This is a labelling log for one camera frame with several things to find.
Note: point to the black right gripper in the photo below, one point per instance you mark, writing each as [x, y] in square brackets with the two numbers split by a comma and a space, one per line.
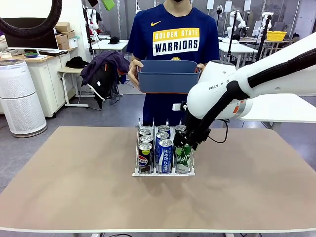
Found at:
[195, 130]

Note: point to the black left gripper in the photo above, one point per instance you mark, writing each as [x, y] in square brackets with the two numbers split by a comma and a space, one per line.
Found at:
[93, 3]

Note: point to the green Chilsung cider can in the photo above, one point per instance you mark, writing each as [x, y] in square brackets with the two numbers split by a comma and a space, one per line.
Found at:
[179, 128]
[183, 160]

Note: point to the blue plastic bin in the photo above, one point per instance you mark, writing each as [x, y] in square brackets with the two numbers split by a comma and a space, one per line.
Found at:
[168, 79]

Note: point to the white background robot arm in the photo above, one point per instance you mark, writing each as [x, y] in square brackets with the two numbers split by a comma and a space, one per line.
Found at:
[92, 21]
[269, 24]
[233, 21]

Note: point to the person's right forearm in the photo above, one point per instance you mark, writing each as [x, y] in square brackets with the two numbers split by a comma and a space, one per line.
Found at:
[134, 59]

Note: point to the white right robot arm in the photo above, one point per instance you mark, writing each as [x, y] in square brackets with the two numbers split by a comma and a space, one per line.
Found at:
[209, 81]

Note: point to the person's right hand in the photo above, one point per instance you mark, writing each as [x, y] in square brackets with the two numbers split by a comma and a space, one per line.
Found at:
[133, 74]

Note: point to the person's left hand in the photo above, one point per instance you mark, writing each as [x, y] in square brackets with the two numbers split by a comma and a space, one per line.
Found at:
[202, 67]

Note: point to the black cap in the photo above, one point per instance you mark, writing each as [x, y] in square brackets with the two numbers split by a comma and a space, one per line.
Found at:
[114, 40]

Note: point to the clear acrylic can rack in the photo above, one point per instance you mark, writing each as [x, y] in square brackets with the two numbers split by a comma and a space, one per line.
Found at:
[163, 174]

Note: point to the white background table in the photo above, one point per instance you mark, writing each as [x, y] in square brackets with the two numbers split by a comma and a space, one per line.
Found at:
[237, 48]
[103, 45]

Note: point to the brown cardboard box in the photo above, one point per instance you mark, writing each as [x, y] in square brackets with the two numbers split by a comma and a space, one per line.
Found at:
[63, 26]
[70, 34]
[61, 38]
[63, 45]

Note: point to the small white box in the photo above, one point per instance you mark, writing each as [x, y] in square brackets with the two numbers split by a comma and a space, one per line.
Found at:
[73, 43]

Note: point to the black hat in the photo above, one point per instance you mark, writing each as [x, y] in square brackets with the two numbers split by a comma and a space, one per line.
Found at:
[76, 63]

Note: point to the person in navy shirt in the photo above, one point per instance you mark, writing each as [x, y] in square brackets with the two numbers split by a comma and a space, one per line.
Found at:
[172, 27]

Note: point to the black keyboard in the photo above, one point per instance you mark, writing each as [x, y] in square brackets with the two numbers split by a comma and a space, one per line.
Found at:
[53, 51]

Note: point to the small white rolling table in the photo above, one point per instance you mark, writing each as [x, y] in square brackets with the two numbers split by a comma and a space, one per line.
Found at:
[66, 71]

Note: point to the black computer monitor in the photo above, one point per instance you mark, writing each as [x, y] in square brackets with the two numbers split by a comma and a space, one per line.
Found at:
[29, 42]

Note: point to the green bowl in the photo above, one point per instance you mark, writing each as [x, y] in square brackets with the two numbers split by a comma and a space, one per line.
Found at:
[31, 54]

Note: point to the white side table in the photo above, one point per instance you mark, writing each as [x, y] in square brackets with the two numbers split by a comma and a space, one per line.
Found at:
[284, 108]

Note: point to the white air purifier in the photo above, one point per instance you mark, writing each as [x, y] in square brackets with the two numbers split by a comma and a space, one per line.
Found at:
[19, 98]

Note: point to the wooden shelf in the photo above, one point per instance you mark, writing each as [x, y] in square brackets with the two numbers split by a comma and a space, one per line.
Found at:
[279, 45]

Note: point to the yellow plastic crate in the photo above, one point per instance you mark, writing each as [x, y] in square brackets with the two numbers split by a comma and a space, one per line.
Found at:
[276, 35]

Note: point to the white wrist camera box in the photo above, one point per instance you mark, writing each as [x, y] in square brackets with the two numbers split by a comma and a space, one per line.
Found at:
[176, 107]

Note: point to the black camera stand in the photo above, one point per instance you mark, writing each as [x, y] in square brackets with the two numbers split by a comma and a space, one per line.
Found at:
[231, 42]
[263, 42]

